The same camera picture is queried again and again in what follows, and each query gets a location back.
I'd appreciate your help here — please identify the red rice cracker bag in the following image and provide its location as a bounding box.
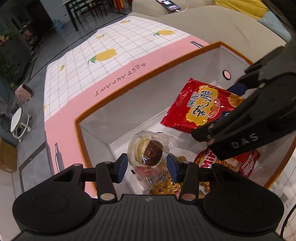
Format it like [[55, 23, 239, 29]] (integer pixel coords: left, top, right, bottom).
[[161, 78, 244, 133]]

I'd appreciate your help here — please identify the orange peanut snack bag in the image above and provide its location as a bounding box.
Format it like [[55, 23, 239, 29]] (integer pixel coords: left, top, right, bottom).
[[134, 163, 183, 199]]

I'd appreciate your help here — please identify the chocolate bun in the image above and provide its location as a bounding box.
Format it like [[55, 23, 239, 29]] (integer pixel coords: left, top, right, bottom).
[[127, 131, 177, 168]]

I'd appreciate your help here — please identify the red Mini cracker bag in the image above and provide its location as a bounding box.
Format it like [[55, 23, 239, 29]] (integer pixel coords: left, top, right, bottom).
[[194, 149, 261, 178]]

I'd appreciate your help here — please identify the smartphone on sofa arm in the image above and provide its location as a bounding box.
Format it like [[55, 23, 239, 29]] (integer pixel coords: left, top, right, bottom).
[[156, 0, 181, 12]]

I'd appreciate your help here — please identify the orange cardboard box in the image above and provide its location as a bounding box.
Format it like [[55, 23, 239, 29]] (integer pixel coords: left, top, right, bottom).
[[74, 41, 296, 197]]

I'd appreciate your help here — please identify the light blue cushion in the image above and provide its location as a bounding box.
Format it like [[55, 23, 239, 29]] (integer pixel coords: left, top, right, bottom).
[[257, 11, 292, 42]]

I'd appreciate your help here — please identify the beige sofa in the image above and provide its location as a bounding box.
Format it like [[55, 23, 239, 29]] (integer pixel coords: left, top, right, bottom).
[[131, 1, 286, 62]]

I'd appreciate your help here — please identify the yellow cushion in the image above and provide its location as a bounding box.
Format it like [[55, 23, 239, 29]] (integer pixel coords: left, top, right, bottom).
[[215, 0, 268, 19]]

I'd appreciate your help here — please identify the white round stool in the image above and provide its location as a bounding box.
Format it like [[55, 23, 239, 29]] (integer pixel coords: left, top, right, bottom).
[[10, 107, 32, 142]]

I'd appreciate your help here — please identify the brown cardboard box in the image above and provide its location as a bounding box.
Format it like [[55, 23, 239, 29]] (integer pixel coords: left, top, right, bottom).
[[0, 138, 18, 173]]

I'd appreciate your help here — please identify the lemon print tablecloth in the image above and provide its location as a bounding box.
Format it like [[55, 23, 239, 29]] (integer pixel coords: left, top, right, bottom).
[[43, 15, 210, 197]]

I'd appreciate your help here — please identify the pink small heater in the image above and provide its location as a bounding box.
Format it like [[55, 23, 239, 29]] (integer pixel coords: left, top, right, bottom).
[[15, 84, 33, 102]]

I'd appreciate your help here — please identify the blue water jug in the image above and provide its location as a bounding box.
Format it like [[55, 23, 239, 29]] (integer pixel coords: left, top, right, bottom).
[[53, 20, 63, 33]]

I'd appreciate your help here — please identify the dark dining table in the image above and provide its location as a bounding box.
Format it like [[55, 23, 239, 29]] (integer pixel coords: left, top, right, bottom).
[[60, 0, 110, 32]]

